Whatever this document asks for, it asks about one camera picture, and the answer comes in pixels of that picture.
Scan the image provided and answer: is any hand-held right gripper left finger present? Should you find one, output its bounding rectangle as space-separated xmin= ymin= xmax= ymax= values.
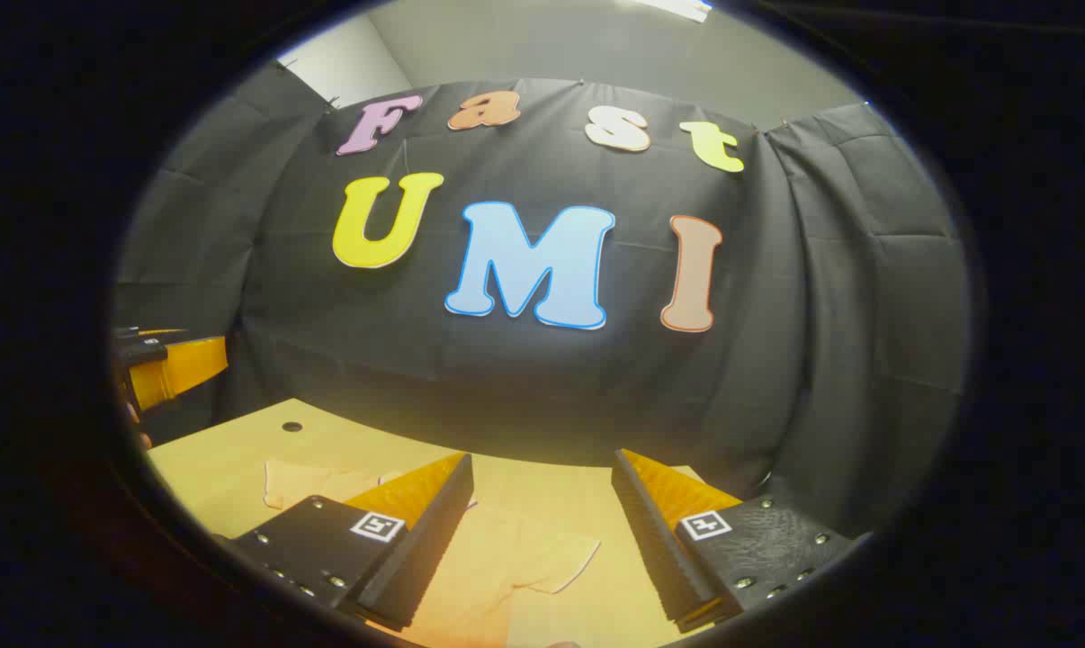
xmin=211 ymin=453 xmax=476 ymax=633

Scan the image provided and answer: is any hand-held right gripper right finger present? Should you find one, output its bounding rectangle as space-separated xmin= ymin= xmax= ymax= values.
xmin=610 ymin=448 xmax=867 ymax=635

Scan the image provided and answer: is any orange polo T-shirt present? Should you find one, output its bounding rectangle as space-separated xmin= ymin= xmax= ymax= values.
xmin=264 ymin=459 xmax=602 ymax=648

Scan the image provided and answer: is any black backdrop cloth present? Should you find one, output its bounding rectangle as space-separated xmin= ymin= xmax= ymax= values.
xmin=111 ymin=61 xmax=972 ymax=541

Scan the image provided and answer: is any white ceiling light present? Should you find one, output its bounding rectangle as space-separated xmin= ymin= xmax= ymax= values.
xmin=637 ymin=0 xmax=714 ymax=23

